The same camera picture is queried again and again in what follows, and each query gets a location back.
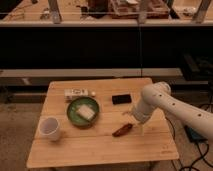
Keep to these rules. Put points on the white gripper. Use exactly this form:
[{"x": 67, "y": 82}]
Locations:
[{"x": 131, "y": 114}]

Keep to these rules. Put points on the red chili pepper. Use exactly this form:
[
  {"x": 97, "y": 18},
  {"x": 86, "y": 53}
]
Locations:
[{"x": 123, "y": 130}]

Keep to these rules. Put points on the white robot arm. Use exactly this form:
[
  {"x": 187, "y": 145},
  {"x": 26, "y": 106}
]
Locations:
[{"x": 158, "y": 95}]

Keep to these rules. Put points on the green ceramic bowl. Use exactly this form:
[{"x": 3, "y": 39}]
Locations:
[{"x": 76, "y": 119}]

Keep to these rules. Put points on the small black box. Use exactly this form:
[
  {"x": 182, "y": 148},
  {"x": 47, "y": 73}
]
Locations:
[{"x": 121, "y": 99}]

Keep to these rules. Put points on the white sponge block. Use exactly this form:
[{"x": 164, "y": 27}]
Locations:
[{"x": 86, "y": 112}]

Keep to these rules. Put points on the wooden folding table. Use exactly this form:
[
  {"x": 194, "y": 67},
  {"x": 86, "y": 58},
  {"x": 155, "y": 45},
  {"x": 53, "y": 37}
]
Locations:
[{"x": 96, "y": 145}]

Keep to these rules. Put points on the white labelled box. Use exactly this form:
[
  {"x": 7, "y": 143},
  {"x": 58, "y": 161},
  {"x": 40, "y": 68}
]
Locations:
[{"x": 73, "y": 93}]

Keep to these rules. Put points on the white plastic cup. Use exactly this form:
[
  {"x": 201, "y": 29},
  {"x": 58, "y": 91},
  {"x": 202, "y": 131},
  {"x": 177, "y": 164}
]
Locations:
[{"x": 50, "y": 128}]

